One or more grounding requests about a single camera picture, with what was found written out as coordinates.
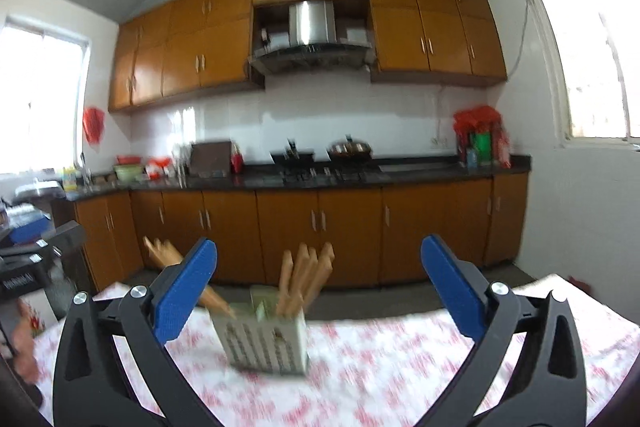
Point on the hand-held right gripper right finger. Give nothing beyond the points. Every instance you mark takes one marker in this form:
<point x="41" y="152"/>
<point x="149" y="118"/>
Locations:
<point x="452" y="292"/>

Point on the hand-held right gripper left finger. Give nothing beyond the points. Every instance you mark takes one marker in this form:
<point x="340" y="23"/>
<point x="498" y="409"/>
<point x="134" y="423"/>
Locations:
<point x="185" y="297"/>

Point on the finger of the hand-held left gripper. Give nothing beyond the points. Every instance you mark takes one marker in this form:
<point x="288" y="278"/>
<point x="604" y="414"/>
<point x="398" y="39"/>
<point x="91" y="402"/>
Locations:
<point x="67" y="238"/>

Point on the pale green utensil holder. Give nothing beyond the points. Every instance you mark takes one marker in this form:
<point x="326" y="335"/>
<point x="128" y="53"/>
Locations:
<point x="260" y="347"/>

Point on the bundle of wooden chopsticks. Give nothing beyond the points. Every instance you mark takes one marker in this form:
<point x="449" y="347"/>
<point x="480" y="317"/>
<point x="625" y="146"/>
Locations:
<point x="300" y="277"/>

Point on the person's left hand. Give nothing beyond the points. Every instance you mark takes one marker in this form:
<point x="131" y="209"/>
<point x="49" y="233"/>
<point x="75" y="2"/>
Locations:
<point x="25" y="347"/>

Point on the blue plastic box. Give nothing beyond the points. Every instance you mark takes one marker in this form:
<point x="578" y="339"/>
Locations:
<point x="30" y="229"/>

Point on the yellow detergent bottle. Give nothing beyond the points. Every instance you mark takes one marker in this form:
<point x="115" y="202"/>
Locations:
<point x="70" y="179"/>

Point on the metal faucet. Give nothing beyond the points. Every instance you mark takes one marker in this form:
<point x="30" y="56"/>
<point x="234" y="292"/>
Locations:
<point x="86" y="169"/>

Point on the green plastic basin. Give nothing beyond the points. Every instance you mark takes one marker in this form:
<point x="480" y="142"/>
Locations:
<point x="129" y="173"/>

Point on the red plastic basin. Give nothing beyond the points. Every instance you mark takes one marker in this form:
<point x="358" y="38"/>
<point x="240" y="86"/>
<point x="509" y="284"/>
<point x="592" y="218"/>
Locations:
<point x="129" y="160"/>

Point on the red floral tablecloth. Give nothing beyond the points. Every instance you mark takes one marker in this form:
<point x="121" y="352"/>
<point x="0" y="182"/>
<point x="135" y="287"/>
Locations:
<point x="380" y="367"/>

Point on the orange and white bag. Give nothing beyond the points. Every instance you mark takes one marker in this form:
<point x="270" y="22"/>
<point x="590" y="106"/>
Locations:
<point x="157" y="168"/>

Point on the red hanging plastic bag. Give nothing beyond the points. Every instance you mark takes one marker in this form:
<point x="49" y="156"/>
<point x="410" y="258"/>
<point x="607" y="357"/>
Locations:
<point x="93" y="124"/>

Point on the lower wooden kitchen cabinets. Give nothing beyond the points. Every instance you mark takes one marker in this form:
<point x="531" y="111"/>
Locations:
<point x="350" y="227"/>

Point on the wooden kitchen cabinets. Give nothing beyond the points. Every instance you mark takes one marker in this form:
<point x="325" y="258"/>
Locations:
<point x="200" y="47"/>
<point x="350" y="227"/>

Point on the black kitchen countertop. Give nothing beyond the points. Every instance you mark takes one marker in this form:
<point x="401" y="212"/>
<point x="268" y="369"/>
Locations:
<point x="425" y="172"/>

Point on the pale plastic bag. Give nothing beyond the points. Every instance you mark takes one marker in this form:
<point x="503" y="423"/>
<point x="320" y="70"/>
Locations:
<point x="181" y="159"/>

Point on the brown cutting board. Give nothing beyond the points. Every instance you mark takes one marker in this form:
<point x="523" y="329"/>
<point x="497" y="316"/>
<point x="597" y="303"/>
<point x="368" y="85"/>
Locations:
<point x="211" y="159"/>

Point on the red bottle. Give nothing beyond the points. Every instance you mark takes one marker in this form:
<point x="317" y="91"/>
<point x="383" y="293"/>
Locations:
<point x="237" y="162"/>

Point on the metal wok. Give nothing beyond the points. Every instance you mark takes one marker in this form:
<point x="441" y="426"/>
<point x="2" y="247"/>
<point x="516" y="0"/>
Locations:
<point x="351" y="149"/>

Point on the black gas stove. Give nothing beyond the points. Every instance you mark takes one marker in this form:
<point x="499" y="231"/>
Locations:
<point x="310" y="174"/>

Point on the upper wooden kitchen cabinets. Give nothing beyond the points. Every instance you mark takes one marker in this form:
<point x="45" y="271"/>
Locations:
<point x="200" y="47"/>

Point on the large kitchen window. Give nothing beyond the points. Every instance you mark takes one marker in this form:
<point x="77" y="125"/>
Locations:
<point x="585" y="47"/>

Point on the steel range hood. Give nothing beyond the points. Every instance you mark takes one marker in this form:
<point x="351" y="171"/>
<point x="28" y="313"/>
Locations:
<point x="312" y="27"/>

